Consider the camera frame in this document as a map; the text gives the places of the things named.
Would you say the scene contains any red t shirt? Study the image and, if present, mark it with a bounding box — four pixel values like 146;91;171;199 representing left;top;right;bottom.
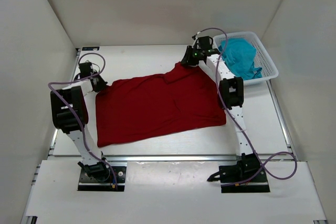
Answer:
96;63;226;147

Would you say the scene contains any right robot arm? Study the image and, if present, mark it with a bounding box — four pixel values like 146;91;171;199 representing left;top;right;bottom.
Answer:
181;35;267;186

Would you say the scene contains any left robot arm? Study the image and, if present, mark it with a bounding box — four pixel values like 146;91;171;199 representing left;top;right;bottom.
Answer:
48;61;112;183

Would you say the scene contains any teal t shirt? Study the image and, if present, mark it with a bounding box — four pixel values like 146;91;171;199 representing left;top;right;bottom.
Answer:
222;38;262;81

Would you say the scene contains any white plastic basket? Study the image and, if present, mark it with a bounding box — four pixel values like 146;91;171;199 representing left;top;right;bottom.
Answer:
213;31;279;86

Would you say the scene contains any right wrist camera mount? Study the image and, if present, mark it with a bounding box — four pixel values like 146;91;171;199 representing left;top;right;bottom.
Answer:
192;31;201;47

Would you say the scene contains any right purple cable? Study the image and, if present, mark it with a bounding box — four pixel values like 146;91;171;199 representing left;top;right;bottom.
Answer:
193;27;298;187

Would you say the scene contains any aluminium front rail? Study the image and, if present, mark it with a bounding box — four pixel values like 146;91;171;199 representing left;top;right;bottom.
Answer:
106;155;236;162

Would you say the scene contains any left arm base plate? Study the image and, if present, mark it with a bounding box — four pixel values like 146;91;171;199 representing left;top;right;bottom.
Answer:
77;162;127;192

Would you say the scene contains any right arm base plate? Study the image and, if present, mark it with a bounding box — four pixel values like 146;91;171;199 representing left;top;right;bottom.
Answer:
218;165;270;194

